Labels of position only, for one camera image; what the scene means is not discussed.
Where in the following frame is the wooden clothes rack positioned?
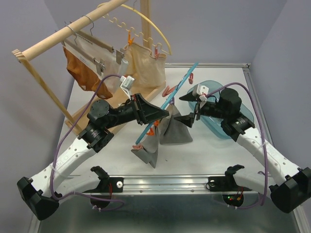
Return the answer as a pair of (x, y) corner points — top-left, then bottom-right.
(12, 0), (172, 126)

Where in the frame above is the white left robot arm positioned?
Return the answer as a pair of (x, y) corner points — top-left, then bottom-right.
(17, 93), (169, 220)

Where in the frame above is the aluminium mounting rail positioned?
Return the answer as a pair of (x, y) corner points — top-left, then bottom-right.
(54, 171), (264, 195)

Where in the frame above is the grey underwear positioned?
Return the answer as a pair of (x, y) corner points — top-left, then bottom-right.
(131, 124), (160, 168)
(158, 104), (193, 145)

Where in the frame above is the blue plastic clip hanger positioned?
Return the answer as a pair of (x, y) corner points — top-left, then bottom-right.
(135, 62), (199, 145)

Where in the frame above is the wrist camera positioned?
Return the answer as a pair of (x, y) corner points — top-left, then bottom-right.
(192, 84), (209, 102)
(120, 76), (135, 97)

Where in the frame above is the wooden clamp hanger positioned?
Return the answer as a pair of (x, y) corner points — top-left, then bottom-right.
(77, 15), (124, 65)
(61, 25), (105, 77)

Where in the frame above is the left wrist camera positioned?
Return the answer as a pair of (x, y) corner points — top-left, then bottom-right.
(120, 76), (135, 97)

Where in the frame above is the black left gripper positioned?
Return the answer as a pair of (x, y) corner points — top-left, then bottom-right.
(105, 93), (169, 129)

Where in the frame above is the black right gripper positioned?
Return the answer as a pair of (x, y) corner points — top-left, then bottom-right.
(173, 88), (228, 128)

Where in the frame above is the blue plastic tub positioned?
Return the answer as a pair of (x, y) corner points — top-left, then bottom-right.
(188, 80), (254, 139)

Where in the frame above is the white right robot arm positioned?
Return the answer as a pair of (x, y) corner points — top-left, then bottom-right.
(176, 86), (311, 213)

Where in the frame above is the white underwear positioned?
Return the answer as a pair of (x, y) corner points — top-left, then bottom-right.
(76, 35), (128, 79)

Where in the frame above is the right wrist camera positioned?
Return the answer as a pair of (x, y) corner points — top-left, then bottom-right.
(192, 84), (209, 102)

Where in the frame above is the brown underwear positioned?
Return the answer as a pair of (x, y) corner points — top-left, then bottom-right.
(63, 48), (101, 92)

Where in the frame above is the beige underwear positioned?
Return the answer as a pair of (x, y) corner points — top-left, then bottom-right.
(124, 43), (167, 87)

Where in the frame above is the yellow plastic clip hanger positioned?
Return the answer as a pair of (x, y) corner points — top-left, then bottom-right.
(103, 0), (173, 55)

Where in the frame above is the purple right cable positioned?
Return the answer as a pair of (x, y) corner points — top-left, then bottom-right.
(206, 82), (270, 209)

